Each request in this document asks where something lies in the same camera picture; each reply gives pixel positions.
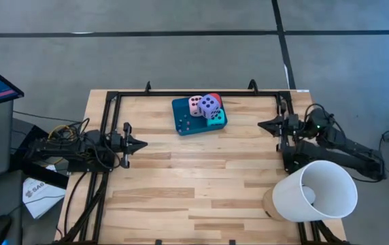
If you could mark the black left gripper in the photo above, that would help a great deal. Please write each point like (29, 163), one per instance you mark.
(126, 160)

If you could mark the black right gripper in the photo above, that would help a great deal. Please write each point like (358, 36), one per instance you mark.
(281, 139)

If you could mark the large teal foam die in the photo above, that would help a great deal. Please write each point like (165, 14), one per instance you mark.
(219, 119)

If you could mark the large red foam die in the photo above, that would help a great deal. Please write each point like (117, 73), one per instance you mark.
(217, 98)

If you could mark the large purple foam die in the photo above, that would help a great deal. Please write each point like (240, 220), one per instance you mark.
(208, 107)

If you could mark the large pink foam die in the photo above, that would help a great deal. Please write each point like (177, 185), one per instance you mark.
(194, 107)

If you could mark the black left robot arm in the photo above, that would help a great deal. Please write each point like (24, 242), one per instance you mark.
(65, 148)

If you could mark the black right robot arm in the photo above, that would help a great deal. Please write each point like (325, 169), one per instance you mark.
(344, 149)

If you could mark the white table label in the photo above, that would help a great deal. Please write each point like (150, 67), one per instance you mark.
(302, 90)

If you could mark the blue plastic tray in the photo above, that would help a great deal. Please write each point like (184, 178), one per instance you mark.
(181, 109)

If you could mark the table lamp white shade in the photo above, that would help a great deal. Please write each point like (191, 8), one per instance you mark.
(334, 204)

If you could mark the black table clamp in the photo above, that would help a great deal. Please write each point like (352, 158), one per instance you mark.
(232, 242)
(158, 242)

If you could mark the white paper booklet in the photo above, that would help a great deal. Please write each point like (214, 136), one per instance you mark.
(41, 200)

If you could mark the dark operator desk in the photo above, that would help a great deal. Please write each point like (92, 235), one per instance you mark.
(11, 190)

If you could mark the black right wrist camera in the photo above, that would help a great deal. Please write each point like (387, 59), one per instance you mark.
(293, 122)

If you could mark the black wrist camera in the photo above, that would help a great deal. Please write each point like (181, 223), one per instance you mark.
(115, 139)
(293, 122)

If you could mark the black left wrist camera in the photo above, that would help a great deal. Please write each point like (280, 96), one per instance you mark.
(115, 139)

